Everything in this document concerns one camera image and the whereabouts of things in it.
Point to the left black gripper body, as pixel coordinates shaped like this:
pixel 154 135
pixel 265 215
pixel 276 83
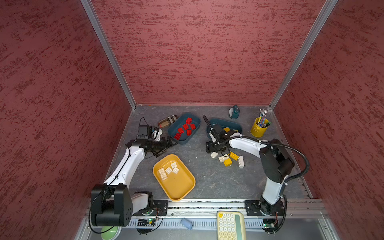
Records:
pixel 158 146

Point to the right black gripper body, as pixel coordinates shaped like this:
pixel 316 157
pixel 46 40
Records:
pixel 216 146

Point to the white lego cluster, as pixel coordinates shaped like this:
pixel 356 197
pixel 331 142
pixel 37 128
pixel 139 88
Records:
pixel 220 157

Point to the red lego long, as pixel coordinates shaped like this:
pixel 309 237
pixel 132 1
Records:
pixel 177 136

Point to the red lego bottom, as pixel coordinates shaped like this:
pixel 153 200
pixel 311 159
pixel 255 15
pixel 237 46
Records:
pixel 189 121

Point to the white lego square piece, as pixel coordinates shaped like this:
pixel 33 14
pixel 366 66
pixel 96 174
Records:
pixel 168 170

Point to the white lego long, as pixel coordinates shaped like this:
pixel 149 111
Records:
pixel 163 174

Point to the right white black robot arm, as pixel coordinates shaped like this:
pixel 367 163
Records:
pixel 274 156

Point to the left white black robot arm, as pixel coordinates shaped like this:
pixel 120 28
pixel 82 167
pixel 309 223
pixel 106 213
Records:
pixel 111 202

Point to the right teal plastic bin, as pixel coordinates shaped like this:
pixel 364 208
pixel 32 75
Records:
pixel 224 124

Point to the teal plastic bin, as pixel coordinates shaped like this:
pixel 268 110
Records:
pixel 224 124
pixel 187 135

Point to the plaid fabric pouch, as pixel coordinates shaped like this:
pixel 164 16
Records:
pixel 167 121

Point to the teal white small bottle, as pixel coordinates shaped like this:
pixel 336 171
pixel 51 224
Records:
pixel 234 112

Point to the left teal plastic bin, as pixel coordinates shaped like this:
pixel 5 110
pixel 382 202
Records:
pixel 187 135

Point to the yellow pen cup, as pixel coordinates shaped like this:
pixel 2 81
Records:
pixel 258 131

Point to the yellow plastic tray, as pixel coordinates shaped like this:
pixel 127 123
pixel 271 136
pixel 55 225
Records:
pixel 176 186

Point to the cream green calculator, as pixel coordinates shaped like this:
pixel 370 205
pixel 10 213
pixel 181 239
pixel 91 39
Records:
pixel 231 226

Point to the left circuit board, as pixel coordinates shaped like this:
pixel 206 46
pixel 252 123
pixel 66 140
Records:
pixel 146 223

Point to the circuit board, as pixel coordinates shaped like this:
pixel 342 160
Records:
pixel 269 224
pixel 146 223

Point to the small blue grey cylinder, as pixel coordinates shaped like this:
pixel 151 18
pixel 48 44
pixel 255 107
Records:
pixel 187 224

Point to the right circuit board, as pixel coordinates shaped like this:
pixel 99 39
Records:
pixel 269 224

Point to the green push button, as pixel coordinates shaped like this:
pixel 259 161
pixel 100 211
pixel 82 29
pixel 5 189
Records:
pixel 110 233

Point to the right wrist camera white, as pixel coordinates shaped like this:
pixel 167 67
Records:
pixel 212 137

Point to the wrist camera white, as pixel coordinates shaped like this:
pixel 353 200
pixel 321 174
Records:
pixel 156 134
pixel 212 137

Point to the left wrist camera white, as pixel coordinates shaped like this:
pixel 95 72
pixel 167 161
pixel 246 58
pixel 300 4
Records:
pixel 156 134

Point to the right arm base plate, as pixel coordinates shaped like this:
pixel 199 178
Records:
pixel 255 207

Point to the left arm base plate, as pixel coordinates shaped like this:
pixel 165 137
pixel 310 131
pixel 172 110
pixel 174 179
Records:
pixel 159 208

